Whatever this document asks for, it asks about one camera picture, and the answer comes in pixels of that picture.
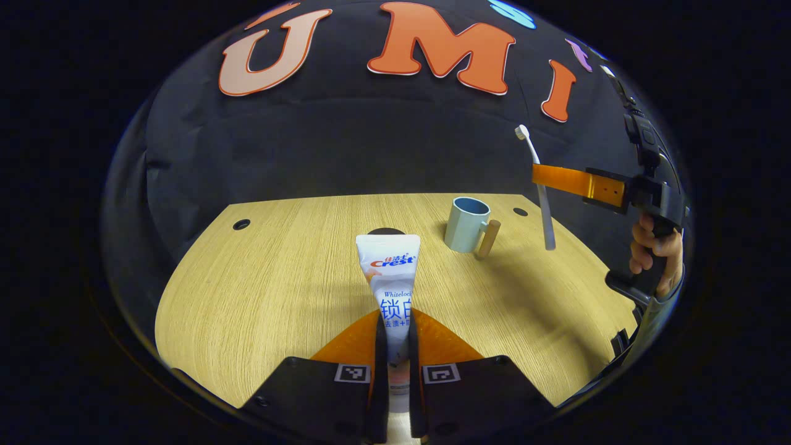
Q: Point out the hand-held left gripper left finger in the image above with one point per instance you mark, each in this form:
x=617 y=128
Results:
x=382 y=383

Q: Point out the white toothbrush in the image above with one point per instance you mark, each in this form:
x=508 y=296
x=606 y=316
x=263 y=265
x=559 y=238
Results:
x=544 y=210

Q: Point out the black backdrop cloth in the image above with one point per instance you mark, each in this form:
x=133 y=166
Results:
x=346 y=142

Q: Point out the light wooden desktop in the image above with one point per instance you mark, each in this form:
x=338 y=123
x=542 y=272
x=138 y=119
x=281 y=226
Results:
x=259 y=290

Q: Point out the white toothpaste tube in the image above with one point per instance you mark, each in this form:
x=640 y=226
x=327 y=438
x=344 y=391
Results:
x=389 y=278

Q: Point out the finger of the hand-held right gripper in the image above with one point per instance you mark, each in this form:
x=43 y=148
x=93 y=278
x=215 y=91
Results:
x=562 y=178

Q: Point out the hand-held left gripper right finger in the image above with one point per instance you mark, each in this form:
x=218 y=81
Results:
x=414 y=383

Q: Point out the dark round coaster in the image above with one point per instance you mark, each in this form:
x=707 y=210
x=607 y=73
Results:
x=386 y=232

